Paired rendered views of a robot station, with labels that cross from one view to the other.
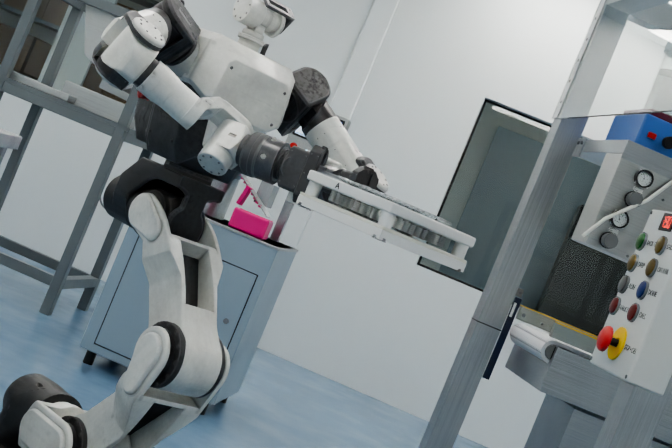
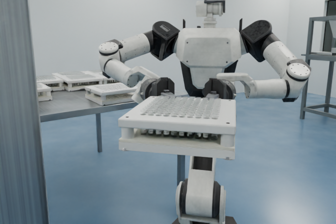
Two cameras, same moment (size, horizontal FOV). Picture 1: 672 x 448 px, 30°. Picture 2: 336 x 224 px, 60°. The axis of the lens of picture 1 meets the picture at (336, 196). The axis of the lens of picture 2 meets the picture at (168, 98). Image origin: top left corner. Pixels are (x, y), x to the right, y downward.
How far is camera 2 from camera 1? 2.08 m
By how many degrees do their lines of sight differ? 56
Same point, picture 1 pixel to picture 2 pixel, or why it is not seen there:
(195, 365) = (194, 204)
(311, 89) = (256, 32)
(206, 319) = (205, 175)
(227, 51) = (184, 35)
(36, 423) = not seen: hidden behind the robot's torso
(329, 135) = (270, 54)
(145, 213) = not seen: hidden behind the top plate
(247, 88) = (202, 49)
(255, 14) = (200, 9)
